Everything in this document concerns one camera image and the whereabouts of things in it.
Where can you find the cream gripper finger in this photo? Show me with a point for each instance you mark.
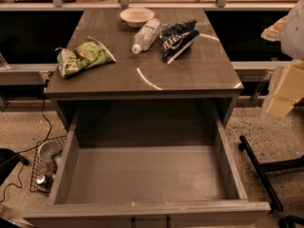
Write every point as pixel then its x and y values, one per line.
pixel 288 92
pixel 273 32

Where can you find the green jalapeno chip bag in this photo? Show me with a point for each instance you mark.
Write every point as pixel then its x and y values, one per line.
pixel 90 54

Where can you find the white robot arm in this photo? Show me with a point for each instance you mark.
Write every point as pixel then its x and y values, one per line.
pixel 289 31

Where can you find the grey cabinet with top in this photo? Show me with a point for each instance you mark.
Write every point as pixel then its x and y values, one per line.
pixel 204 70

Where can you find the dark blue chip bag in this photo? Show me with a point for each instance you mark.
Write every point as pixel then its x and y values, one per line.
pixel 176 38

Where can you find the open grey top drawer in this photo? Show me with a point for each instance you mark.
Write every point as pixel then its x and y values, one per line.
pixel 147 164

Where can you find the black chair base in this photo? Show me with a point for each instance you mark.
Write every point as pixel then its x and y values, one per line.
pixel 289 221

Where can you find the clear plastic water bottle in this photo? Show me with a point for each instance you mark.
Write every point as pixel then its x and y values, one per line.
pixel 147 35

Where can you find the white ceramic bowl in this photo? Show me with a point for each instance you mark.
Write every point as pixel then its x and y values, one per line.
pixel 136 17

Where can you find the silver can in basket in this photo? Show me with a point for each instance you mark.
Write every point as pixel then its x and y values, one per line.
pixel 41 179

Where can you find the black wire basket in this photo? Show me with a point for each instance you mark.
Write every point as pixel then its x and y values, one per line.
pixel 48 169

